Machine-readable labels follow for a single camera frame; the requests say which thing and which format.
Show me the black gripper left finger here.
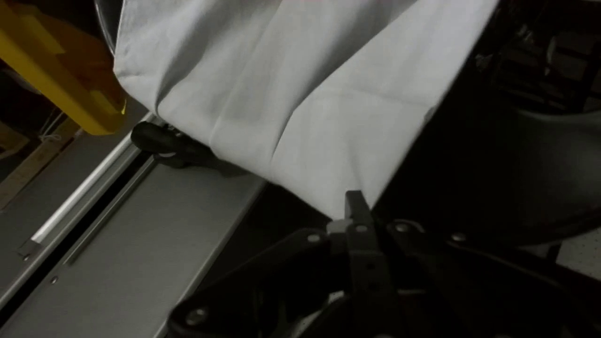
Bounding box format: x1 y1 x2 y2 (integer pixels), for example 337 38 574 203
163 190 364 338

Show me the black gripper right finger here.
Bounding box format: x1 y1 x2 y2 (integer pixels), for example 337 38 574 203
358 190 601 338

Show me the white cloth towel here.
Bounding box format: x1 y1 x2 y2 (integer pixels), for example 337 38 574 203
91 0 503 222

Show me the black plastic knob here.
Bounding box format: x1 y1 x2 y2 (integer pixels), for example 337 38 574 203
129 119 251 179

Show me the large yellow plastic bin lid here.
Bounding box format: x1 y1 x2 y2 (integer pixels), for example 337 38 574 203
0 0 131 139

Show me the aluminium table rail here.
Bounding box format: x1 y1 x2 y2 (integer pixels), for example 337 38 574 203
0 113 159 310

